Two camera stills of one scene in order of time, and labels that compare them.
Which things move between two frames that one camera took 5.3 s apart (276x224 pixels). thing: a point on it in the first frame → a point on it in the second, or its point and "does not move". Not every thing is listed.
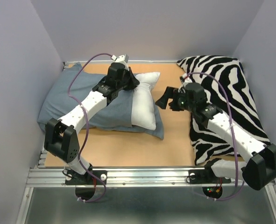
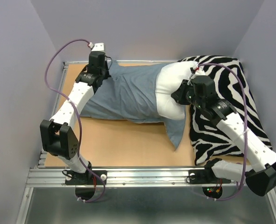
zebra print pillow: x=227 y=88 does not move
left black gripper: x=134 y=82 → x=106 y=75
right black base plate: x=206 y=176 does not move
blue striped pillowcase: x=69 y=87 → x=130 y=94
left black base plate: x=73 y=178 does not move
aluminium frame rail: x=44 y=177 does not move
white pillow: x=143 y=114 → x=168 y=77
